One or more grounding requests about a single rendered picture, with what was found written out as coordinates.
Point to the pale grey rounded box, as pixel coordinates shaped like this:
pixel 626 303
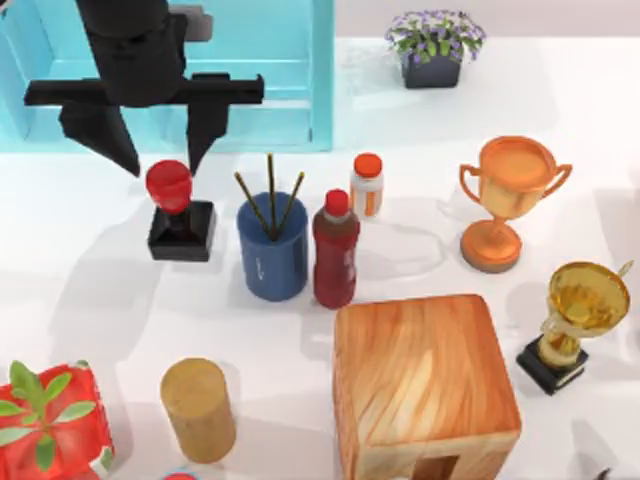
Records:
pixel 200 22

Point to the light blue rack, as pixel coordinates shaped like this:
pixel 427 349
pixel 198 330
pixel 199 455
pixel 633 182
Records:
pixel 280 75

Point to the brown pencil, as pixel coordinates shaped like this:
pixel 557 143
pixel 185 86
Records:
pixel 272 195
pixel 252 202
pixel 291 200

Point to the red and black stamp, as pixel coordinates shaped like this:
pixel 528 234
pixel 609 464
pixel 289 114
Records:
pixel 175 210

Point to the blue pen cup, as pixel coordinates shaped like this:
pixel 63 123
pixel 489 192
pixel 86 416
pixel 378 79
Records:
pixel 272 265

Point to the white bottle with orange cap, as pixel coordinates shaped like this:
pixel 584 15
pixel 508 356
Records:
pixel 367 190

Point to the red bottle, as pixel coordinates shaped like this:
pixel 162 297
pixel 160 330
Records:
pixel 336 255

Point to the purple flowers in dark pot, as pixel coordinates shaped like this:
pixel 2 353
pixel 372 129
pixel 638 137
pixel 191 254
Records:
pixel 433 45

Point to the tan wooden cylinder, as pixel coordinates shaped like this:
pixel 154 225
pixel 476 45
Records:
pixel 197 410

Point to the green plant in red pot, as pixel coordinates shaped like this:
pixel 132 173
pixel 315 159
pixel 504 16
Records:
pixel 47 420

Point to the orange trophy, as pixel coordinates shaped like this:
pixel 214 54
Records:
pixel 505 200

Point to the wooden block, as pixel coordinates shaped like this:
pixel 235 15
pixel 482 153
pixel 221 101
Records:
pixel 425 390

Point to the red round object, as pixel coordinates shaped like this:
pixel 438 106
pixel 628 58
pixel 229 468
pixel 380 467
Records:
pixel 181 475

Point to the gold trophy with black base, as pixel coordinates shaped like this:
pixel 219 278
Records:
pixel 575 320

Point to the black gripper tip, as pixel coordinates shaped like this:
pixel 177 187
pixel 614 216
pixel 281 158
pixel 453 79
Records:
pixel 605 474

